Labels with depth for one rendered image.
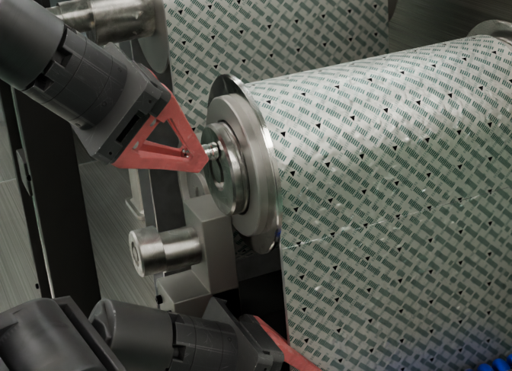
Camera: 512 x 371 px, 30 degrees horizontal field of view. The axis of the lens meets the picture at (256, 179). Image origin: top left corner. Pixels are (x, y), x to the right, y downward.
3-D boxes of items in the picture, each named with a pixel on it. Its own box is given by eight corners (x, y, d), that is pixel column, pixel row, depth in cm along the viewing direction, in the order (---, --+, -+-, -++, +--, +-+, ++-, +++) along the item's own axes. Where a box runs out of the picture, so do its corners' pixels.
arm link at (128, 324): (105, 334, 66) (94, 279, 70) (66, 401, 69) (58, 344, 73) (193, 350, 69) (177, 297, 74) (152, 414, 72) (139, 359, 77)
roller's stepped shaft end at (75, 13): (25, 38, 93) (19, 5, 92) (85, 27, 95) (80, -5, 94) (31, 45, 91) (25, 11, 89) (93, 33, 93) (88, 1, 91)
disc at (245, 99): (213, 206, 86) (200, 51, 80) (219, 205, 87) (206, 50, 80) (281, 287, 74) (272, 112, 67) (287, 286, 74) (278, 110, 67)
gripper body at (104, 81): (112, 171, 66) (24, 117, 62) (78, 119, 75) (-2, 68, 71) (169, 97, 66) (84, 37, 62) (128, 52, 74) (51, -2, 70)
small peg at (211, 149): (185, 170, 74) (179, 156, 75) (219, 162, 75) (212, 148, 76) (187, 159, 73) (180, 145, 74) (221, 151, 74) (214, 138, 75)
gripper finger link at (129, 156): (186, 212, 72) (89, 152, 67) (158, 174, 78) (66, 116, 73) (241, 142, 72) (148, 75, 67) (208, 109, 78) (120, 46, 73)
